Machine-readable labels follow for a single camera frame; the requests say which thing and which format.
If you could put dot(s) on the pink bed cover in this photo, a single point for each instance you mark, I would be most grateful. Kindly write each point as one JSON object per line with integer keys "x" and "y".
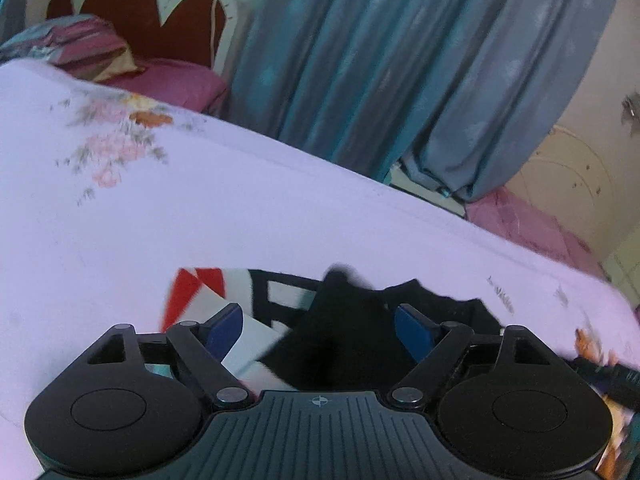
{"x": 530, "y": 230}

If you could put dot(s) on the red heart-shaped headboard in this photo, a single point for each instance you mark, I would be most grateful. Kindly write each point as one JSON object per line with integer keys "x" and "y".
{"x": 150, "y": 15}

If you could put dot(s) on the pink floral bed sheet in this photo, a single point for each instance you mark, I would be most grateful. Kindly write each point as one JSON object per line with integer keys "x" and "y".
{"x": 250, "y": 200}

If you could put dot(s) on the pink pillow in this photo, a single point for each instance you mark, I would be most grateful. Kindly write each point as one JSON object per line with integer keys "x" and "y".
{"x": 175, "y": 82}

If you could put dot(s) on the striped knit sweater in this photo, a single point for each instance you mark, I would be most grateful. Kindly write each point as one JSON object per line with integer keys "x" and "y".
{"x": 345, "y": 325}

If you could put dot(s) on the blue curtain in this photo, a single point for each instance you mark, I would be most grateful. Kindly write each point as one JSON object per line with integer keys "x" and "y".
{"x": 400, "y": 60}

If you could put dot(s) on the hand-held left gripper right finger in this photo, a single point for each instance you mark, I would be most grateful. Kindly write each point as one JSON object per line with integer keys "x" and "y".
{"x": 415, "y": 331}

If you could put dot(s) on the cream round headboard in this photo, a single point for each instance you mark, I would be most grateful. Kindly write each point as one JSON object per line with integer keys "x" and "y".
{"x": 575, "y": 180}

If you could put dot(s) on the patterned folded blanket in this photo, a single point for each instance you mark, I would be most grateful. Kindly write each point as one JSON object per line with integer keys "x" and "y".
{"x": 75, "y": 42}

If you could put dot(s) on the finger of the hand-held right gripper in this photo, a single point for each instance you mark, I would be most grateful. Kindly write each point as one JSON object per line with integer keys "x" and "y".
{"x": 595, "y": 367}

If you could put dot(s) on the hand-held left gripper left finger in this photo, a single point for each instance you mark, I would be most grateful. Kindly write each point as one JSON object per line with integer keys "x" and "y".
{"x": 225, "y": 330}

